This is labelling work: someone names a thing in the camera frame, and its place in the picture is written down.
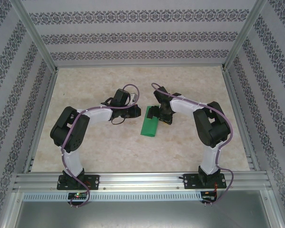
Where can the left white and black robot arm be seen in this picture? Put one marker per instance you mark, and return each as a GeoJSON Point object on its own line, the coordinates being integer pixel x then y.
{"type": "Point", "coordinates": [77, 164]}

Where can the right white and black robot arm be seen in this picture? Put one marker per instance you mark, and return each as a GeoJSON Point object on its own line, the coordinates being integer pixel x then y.
{"type": "Point", "coordinates": [210, 159]}

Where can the grey metal sheet panel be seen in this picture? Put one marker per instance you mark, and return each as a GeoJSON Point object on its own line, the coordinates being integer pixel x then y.
{"type": "Point", "coordinates": [142, 213]}

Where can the aluminium mounting rail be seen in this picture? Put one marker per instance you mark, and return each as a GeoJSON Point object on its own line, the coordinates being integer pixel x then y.
{"type": "Point", "coordinates": [142, 180]}

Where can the aluminium side rail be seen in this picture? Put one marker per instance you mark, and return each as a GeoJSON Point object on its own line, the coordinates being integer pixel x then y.
{"type": "Point", "coordinates": [238, 118]}
{"type": "Point", "coordinates": [43, 118]}

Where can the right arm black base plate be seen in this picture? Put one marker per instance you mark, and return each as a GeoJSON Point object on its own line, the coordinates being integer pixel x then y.
{"type": "Point", "coordinates": [192, 181]}

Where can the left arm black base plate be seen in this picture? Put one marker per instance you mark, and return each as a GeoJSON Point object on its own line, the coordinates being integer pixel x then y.
{"type": "Point", "coordinates": [95, 183]}

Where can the short aluminium frame post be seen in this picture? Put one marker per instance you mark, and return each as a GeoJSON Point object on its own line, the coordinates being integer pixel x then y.
{"type": "Point", "coordinates": [274, 209]}
{"type": "Point", "coordinates": [10, 209]}

